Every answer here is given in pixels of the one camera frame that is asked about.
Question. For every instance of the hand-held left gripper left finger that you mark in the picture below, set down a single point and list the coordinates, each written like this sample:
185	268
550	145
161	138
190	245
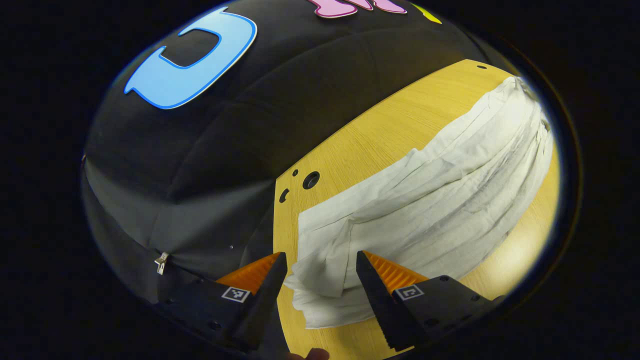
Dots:
262	305

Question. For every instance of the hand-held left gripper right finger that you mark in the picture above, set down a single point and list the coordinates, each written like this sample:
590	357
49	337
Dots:
380	305

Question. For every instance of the white jeans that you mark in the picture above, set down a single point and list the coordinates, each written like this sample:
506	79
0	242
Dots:
440	200

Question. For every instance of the silver metal clip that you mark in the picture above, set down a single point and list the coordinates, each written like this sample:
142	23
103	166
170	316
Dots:
161	262

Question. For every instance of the black backdrop cloth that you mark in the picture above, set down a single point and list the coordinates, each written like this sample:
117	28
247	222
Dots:
200	165

